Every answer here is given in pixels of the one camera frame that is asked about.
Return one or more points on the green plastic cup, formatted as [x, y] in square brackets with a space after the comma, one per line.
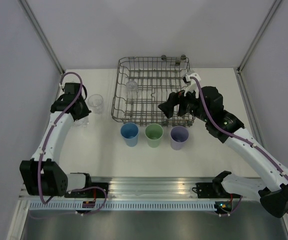
[154, 133]

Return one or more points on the white slotted cable duct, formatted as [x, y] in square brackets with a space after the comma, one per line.
[114, 205]

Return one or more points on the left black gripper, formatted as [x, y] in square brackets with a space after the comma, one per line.
[86, 111]

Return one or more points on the purple plastic cup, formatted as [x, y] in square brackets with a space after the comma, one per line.
[178, 136]

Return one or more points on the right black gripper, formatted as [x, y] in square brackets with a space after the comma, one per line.
[174, 99]

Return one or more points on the grey wire dish rack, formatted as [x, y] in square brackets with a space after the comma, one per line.
[156, 77]

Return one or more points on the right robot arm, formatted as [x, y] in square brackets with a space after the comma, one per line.
[271, 189]

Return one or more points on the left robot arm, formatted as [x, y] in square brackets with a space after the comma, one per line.
[42, 175]

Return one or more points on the aluminium frame post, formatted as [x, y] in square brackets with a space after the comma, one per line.
[259, 34]
[28, 11]

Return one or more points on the left aluminium frame post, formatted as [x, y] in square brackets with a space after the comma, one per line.
[28, 11]

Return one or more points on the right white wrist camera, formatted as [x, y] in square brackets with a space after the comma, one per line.
[190, 79]

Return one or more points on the clear glass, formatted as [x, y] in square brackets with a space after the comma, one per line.
[132, 90]
[83, 122]
[96, 104]

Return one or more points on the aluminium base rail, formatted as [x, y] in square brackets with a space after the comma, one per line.
[136, 188]

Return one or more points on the right aluminium frame post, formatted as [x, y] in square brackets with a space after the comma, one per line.
[259, 34]

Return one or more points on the blue plastic cup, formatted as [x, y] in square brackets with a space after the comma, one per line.
[130, 133]

